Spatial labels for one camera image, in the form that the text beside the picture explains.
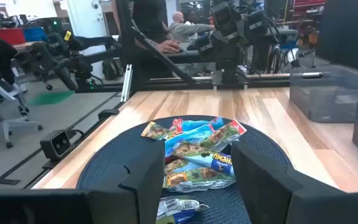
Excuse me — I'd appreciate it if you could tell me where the blue snack bag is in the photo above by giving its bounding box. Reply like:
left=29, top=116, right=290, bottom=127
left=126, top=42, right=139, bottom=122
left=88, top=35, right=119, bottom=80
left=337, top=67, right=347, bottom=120
left=169, top=116, right=225, bottom=134

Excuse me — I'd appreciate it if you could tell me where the white pillar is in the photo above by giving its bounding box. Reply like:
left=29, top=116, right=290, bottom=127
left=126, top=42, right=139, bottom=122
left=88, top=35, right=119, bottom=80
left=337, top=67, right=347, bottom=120
left=67, top=0, right=109, bottom=80

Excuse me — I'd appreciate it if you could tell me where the blue granola bar wrapper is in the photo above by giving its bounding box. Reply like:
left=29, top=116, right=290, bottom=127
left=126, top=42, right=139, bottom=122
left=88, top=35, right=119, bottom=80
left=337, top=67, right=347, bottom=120
left=164, top=124, right=216, bottom=157

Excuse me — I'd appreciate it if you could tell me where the aluminium profile bar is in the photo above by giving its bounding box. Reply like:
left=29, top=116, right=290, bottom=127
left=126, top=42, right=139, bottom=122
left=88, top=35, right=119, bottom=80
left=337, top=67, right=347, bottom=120
left=121, top=64, right=133, bottom=103

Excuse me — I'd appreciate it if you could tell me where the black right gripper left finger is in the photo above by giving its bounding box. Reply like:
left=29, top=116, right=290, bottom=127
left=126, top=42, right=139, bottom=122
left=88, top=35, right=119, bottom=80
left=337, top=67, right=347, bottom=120
left=85, top=139, right=167, bottom=224

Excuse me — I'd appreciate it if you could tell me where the black rig frame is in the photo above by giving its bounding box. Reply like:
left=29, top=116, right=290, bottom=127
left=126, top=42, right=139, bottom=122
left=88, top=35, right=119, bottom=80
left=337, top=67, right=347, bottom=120
left=73, top=0, right=291, bottom=94

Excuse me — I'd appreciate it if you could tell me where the black table-level camera box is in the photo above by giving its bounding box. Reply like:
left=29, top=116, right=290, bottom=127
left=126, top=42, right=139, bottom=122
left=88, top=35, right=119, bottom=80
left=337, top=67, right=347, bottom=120
left=39, top=129, right=73, bottom=162

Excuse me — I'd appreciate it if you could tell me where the grey desk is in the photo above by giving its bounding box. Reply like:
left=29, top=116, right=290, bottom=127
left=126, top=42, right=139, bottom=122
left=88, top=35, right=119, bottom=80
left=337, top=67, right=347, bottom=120
left=163, top=49, right=217, bottom=65

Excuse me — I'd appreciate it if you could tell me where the blue storage bin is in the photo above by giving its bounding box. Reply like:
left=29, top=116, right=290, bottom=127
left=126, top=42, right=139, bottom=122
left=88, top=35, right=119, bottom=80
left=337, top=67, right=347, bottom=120
left=22, top=27, right=48, bottom=43

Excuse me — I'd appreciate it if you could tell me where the red counter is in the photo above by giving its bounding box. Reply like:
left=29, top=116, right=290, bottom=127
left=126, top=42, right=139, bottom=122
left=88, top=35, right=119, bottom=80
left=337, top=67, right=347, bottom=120
left=0, top=27, right=27, bottom=45

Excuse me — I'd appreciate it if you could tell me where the green granola bar wrapper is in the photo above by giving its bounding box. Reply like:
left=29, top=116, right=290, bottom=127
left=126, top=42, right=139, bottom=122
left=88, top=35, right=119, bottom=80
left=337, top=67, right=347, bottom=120
left=162, top=167, right=236, bottom=193
left=140, top=121, right=180, bottom=141

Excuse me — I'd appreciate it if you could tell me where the person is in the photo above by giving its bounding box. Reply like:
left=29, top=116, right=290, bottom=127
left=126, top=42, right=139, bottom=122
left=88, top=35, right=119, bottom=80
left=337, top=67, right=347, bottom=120
left=184, top=8, right=200, bottom=26
left=168, top=11, right=216, bottom=44
left=131, top=0, right=182, bottom=78

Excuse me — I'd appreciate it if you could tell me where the round blue woven mat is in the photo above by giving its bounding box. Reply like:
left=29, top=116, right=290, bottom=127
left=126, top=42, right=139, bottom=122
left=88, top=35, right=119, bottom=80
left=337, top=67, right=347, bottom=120
left=76, top=114, right=293, bottom=224

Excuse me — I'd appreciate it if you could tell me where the black camera cable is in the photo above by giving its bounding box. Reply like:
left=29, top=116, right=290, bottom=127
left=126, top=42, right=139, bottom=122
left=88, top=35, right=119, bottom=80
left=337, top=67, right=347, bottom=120
left=68, top=129, right=86, bottom=140

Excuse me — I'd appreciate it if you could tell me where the dark partition panel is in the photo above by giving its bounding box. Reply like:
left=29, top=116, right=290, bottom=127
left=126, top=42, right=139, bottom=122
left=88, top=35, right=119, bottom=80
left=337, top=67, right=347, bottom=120
left=317, top=0, right=358, bottom=72

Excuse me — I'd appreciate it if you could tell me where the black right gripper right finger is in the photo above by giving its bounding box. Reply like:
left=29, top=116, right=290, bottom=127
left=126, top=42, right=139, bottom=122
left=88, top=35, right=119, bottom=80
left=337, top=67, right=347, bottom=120
left=230, top=141, right=348, bottom=224

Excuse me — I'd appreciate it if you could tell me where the white blue granola bar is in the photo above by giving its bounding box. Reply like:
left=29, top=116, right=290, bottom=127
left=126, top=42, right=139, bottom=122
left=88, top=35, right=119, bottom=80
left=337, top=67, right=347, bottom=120
left=155, top=195, right=210, bottom=224

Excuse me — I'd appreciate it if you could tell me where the black bracket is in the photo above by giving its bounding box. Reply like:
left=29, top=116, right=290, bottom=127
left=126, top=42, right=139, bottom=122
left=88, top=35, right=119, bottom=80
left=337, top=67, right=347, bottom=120
left=98, top=108, right=120, bottom=121

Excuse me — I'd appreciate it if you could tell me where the black jacket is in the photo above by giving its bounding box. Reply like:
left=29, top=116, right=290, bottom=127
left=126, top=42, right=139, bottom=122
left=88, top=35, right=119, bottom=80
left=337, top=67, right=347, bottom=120
left=0, top=33, right=19, bottom=85

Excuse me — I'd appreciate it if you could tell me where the person's hand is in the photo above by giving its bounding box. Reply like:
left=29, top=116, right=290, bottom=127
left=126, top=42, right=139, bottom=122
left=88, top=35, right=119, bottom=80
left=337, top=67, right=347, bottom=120
left=157, top=39, right=181, bottom=54

